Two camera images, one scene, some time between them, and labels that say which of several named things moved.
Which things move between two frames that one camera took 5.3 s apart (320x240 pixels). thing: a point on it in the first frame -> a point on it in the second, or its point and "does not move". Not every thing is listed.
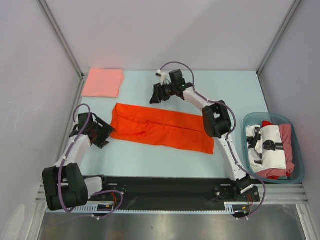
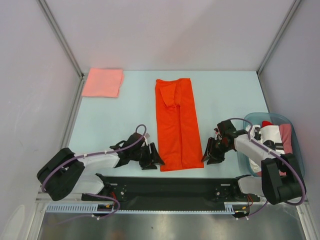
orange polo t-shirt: (165, 127) -> (178, 130)
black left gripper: (106, 130) -> (152, 159)
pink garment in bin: (286, 132) does not move
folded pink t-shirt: (103, 82) does not move
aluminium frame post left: (61, 37) does not move
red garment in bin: (266, 123) does not move
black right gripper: (158, 95) -> (210, 150)
